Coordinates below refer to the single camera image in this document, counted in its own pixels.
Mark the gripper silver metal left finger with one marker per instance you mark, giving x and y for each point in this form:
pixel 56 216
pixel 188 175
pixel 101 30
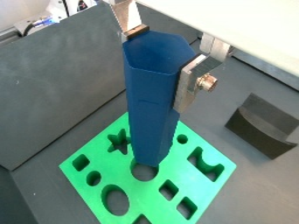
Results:
pixel 128 18

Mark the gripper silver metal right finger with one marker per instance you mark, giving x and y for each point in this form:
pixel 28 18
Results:
pixel 195 77

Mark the blue hexagonal prism peg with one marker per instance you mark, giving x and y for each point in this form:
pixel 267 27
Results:
pixel 155 56

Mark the dark grey curved block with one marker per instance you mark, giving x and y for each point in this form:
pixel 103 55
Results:
pixel 263 125

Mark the grey upright panel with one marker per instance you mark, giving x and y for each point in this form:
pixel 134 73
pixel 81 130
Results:
pixel 59 74

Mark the green shape sorter board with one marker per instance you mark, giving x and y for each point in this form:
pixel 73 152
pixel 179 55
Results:
pixel 128 193

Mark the white machine with cables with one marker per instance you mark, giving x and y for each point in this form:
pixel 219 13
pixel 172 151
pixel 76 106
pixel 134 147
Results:
pixel 31 15

